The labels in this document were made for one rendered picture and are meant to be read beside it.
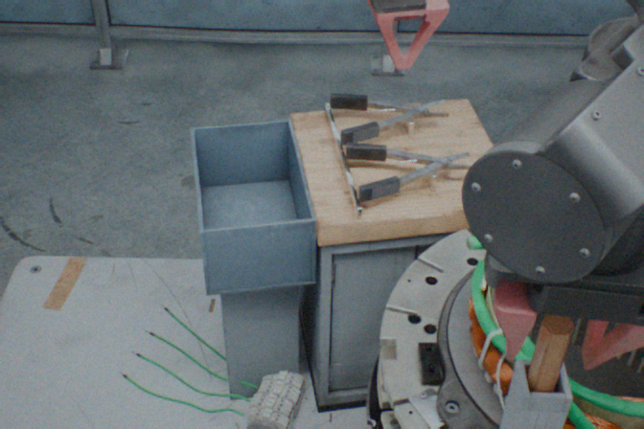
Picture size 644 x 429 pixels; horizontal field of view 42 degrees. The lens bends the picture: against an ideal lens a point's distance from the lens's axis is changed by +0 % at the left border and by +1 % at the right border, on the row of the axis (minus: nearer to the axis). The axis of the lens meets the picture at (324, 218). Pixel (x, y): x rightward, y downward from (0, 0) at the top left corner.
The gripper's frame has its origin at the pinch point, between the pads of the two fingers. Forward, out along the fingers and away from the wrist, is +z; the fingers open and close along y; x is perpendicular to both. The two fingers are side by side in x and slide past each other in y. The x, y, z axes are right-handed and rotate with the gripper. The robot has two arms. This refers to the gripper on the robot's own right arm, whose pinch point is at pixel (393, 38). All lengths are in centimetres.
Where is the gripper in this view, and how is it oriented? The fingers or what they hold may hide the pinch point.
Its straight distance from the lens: 85.7
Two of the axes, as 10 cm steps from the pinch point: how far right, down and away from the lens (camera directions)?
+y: 1.7, 6.7, -7.2
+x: 9.9, -1.2, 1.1
